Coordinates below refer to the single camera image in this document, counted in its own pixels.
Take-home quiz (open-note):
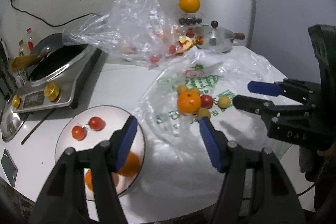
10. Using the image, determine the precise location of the red label bottle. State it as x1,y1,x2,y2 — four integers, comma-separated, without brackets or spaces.
26,28,36,52

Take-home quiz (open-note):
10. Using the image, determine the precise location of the smartphone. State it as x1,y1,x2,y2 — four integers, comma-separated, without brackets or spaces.
1,149,18,187

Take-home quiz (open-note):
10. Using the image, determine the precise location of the yellow small fruit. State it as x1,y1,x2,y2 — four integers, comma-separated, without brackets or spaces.
218,96,231,109
197,107,211,121
190,87,200,95
177,85,188,95

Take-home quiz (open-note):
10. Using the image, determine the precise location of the clear box of dark fruit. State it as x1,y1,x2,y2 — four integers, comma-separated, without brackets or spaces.
177,12,203,26

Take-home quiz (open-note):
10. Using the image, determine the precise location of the printed plastic bag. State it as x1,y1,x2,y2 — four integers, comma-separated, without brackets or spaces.
134,47,289,218

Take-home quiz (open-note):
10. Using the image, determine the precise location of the black wok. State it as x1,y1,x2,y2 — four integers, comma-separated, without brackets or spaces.
10,33,87,81

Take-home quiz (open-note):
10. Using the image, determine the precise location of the dark chopstick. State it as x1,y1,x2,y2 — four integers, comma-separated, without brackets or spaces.
20,108,57,146

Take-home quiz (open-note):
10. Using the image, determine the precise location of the red cherry tomato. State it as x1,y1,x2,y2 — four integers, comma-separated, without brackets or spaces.
200,94,214,109
71,126,87,141
88,117,105,131

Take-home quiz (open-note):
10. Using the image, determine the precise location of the cooker power cable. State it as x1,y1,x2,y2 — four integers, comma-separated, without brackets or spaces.
10,0,106,29

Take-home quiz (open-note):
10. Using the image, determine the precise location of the steel induction cooker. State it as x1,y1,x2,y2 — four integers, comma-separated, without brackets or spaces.
12,44,101,113

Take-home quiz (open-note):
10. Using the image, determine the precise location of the grey refrigerator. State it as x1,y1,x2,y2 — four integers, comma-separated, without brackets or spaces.
250,0,335,83

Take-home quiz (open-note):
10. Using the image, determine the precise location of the small steel saucepan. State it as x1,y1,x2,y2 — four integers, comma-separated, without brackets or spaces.
193,20,245,53

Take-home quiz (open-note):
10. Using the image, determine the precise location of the clear crumpled plastic bag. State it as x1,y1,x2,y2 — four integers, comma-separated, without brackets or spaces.
62,0,180,68

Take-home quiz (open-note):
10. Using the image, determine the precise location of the oil bottle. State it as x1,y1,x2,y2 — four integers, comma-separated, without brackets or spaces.
18,40,30,56

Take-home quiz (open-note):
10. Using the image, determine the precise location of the orange peel pile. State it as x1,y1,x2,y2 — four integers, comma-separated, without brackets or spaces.
175,35,204,55

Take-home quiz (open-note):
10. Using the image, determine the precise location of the large orange on box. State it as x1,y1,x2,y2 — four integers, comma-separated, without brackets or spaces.
178,0,201,13

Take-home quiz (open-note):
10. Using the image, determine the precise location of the steel pot lid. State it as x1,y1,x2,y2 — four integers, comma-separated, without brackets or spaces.
1,105,29,142

